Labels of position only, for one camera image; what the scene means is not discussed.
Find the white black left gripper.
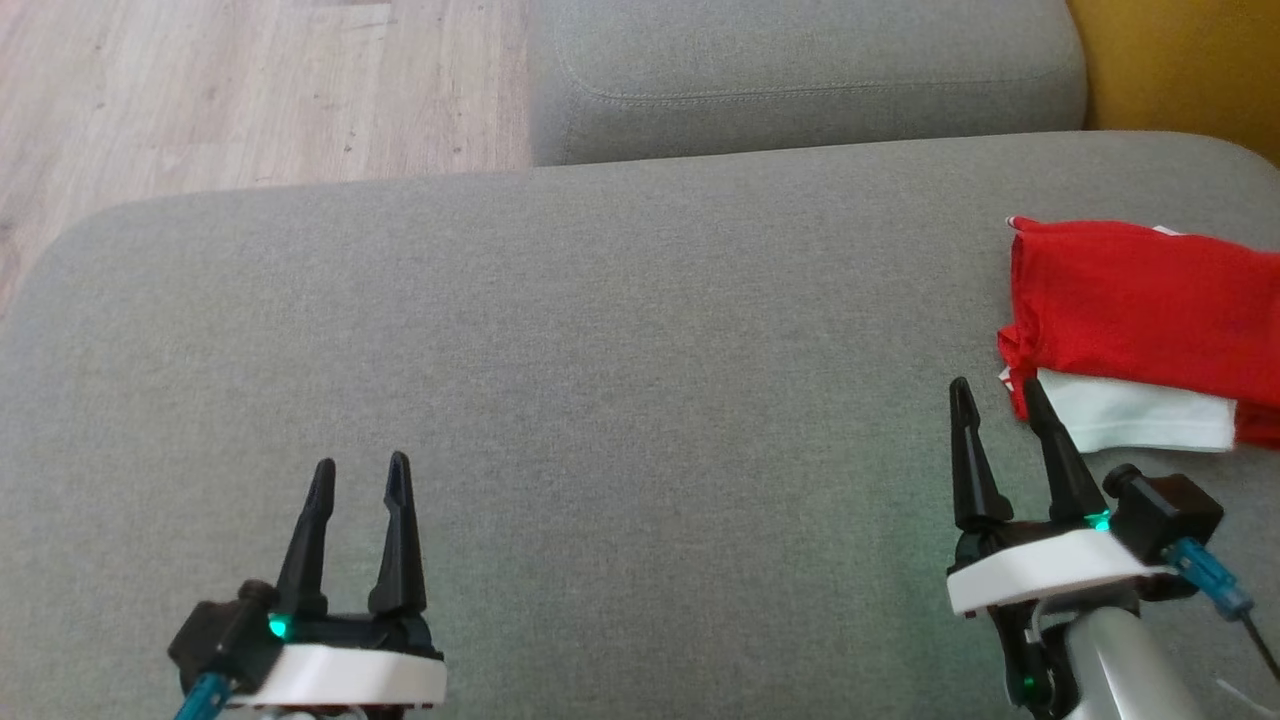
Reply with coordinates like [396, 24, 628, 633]
[227, 450, 449, 711]

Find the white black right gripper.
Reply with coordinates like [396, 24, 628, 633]
[945, 376, 1181, 618]

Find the red Bulls basketball jersey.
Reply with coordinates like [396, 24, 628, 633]
[997, 214, 1280, 454]

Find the grey fabric sofa seat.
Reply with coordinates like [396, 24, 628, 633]
[0, 130, 1280, 720]

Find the grey sofa back cushion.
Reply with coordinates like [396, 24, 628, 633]
[526, 0, 1090, 169]

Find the blue left camera connector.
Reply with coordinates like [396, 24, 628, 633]
[174, 671, 238, 720]

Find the blue camera connector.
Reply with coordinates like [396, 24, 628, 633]
[174, 671, 238, 720]
[1160, 536, 1255, 620]

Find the blue right camera connector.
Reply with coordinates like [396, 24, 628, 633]
[1160, 536, 1255, 620]

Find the thin black right camera cable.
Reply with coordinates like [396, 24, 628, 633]
[1236, 605, 1280, 684]

